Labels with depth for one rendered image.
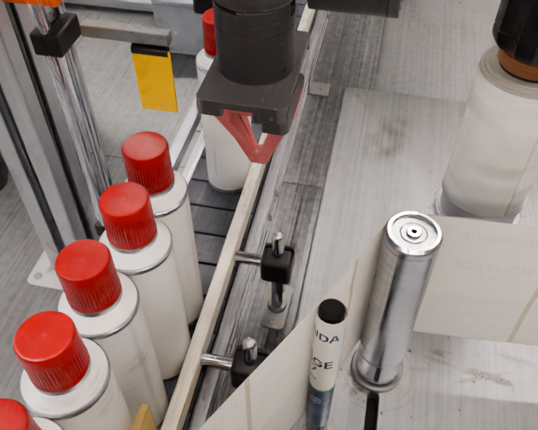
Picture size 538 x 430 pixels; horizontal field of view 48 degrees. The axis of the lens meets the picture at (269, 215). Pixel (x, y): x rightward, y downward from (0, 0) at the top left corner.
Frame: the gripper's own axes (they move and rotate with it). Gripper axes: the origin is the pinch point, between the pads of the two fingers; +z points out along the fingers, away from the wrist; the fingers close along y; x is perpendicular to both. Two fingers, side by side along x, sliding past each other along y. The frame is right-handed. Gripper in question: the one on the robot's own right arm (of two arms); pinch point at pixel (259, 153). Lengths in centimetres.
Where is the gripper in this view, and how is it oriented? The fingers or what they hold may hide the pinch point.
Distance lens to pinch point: 51.5
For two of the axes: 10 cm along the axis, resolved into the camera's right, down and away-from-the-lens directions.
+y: 2.2, -7.3, 6.5
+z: 0.1, 6.7, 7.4
